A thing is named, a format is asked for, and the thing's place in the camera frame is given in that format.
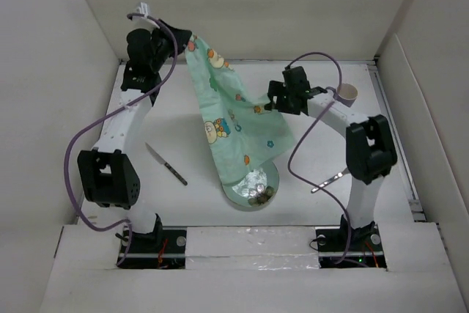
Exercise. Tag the black handled table knife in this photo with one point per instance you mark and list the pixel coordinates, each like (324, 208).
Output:
(163, 162)

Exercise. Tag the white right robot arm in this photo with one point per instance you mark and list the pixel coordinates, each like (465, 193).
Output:
(370, 153)

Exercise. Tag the lilac ceramic mug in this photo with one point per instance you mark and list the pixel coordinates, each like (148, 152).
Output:
(345, 94)

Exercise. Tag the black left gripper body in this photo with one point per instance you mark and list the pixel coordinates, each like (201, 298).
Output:
(163, 48)

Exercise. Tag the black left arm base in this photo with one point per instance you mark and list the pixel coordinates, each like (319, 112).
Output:
(162, 249)

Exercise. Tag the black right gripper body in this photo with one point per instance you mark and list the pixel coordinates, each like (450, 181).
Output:
(284, 102)

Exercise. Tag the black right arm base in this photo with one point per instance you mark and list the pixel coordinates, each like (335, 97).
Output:
(341, 247)

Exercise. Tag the silver metal fork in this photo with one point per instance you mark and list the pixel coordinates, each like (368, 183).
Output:
(330, 180)

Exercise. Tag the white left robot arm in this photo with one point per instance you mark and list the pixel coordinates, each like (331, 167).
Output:
(108, 177)

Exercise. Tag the pale green floral plate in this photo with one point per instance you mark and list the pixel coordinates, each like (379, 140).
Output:
(252, 188)

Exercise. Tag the green cartoon print cloth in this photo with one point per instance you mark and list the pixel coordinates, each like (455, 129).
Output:
(241, 133)

